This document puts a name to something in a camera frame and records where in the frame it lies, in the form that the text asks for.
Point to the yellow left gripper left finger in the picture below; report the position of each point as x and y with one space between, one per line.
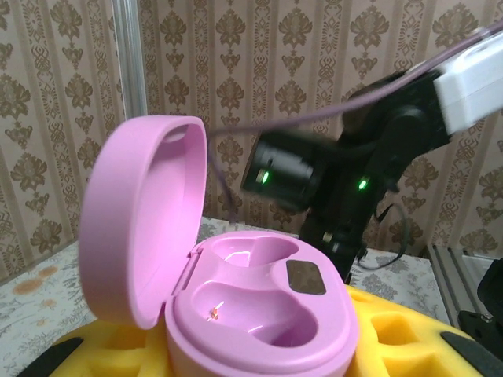
118 353

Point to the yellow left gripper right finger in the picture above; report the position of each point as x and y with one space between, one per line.
412 345

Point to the pink earbud charging case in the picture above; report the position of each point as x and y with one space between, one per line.
236 298

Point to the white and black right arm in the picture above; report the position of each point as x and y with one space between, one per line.
471 90

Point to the floral patterned table cover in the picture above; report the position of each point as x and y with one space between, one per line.
35 282

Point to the aluminium frame rail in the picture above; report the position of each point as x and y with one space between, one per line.
446 282

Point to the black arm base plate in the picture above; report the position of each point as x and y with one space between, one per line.
487 298

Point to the aluminium frame post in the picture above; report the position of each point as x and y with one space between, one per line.
129 59

